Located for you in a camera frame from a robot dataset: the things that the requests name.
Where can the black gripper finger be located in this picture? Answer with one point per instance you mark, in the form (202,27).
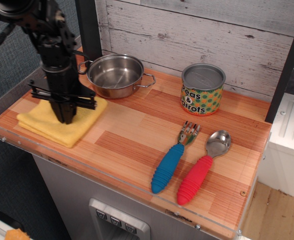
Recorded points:
(57,111)
(69,110)

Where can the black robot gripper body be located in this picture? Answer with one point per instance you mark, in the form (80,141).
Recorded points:
(62,86)

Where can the yellow towel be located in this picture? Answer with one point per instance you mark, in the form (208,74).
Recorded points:
(42,121)

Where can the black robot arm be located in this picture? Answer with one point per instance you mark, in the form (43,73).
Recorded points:
(45,24)

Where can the stainless steel pot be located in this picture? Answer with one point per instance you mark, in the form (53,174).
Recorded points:
(116,76)

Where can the grey toy fridge cabinet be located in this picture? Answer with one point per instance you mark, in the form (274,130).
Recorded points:
(71,193)

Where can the silver dispenser button panel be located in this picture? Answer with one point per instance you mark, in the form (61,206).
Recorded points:
(113,224)

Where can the orange object at corner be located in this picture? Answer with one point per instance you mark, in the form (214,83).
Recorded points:
(16,234)

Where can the peas and carrots can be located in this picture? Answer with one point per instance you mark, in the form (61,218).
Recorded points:
(202,87)

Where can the white cabinet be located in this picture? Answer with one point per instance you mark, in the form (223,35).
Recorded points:
(276,168)

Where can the black vertical post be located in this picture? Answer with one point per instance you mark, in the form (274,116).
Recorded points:
(89,28)

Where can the blue handled fork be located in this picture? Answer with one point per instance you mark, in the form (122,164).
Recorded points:
(168,164)

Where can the red handled spoon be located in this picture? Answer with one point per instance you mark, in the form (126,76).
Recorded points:
(217,144)

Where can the dark right frame post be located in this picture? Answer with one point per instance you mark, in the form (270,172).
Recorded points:
(281,85)

